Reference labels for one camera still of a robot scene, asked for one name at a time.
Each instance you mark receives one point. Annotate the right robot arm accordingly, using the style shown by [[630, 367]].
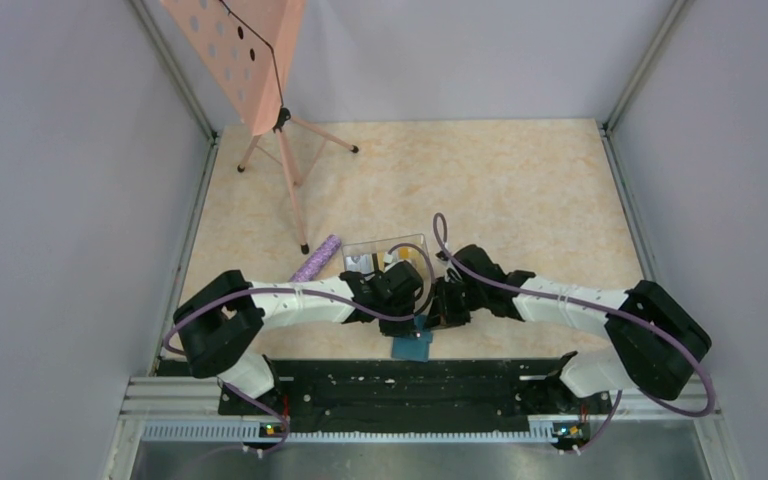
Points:
[[651, 340]]

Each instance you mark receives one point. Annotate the purple glitter microphone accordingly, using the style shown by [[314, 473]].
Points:
[[318, 260]]

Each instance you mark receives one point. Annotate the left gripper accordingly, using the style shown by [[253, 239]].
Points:
[[399, 329]]

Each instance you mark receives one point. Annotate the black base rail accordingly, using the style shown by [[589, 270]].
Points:
[[437, 397]]

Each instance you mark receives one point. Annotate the pink music stand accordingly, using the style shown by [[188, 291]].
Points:
[[248, 48]]

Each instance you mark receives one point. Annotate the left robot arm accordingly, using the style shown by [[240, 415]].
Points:
[[214, 329]]

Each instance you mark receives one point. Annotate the clear plastic card box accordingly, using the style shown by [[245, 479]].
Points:
[[379, 247]]

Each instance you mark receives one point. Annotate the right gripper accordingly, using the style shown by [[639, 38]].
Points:
[[442, 313]]

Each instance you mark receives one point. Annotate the blue leather card holder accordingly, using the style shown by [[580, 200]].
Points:
[[416, 346]]

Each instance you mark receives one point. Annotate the silver credit card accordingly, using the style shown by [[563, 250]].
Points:
[[362, 263]]

